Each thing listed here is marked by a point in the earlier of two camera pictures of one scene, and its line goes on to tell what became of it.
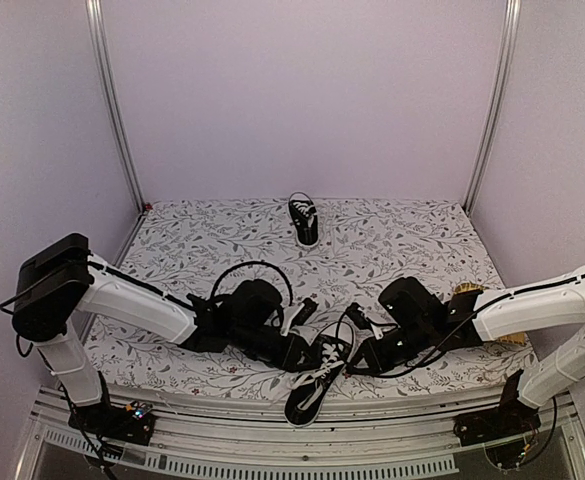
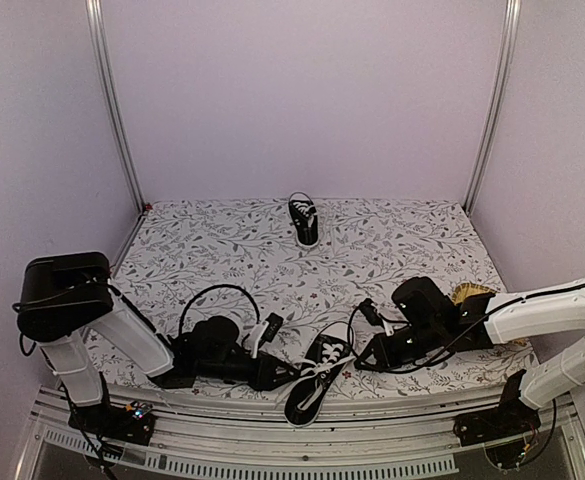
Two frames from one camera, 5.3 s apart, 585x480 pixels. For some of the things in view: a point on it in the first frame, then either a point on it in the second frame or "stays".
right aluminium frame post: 488,148 stays
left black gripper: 291,357 → 265,377
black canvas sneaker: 312,387 stays
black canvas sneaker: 305,215 stays
